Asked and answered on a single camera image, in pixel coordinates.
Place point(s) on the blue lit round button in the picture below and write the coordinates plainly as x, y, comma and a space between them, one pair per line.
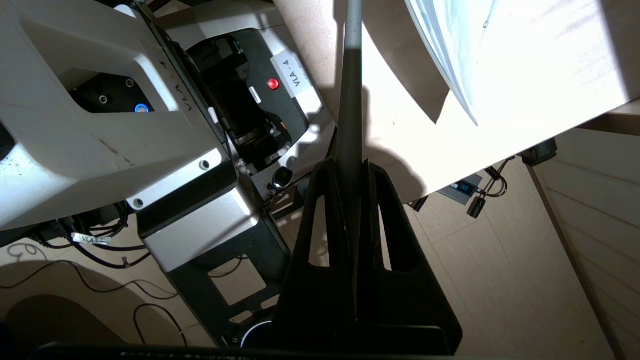
141, 107

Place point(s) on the white blue-patterned plastic bag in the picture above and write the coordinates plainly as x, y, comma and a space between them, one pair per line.
465, 60

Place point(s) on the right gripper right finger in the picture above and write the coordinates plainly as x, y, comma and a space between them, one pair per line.
415, 310

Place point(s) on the black power plug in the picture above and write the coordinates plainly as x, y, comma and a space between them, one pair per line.
540, 151

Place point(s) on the white toothbrush dark bristles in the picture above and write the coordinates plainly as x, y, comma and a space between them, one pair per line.
350, 100

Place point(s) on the grey floor socket box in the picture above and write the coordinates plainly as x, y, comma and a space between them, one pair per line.
462, 189

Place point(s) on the red round button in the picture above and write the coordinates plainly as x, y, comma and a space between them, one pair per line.
273, 83

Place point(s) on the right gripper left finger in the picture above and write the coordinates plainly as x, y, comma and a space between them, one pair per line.
320, 300

